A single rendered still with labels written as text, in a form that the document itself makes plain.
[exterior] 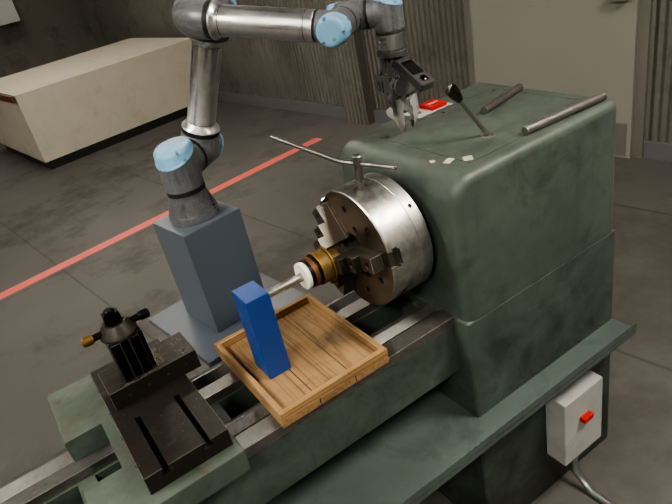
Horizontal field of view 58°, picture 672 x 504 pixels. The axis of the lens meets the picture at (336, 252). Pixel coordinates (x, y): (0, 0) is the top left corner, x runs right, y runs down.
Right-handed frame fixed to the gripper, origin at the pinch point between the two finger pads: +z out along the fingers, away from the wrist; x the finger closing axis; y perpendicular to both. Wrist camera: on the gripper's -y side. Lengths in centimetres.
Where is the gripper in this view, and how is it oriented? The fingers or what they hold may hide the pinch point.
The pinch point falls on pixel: (409, 124)
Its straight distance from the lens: 168.0
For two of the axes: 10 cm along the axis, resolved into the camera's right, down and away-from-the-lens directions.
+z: 1.9, 8.5, 4.9
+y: -5.5, -3.1, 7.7
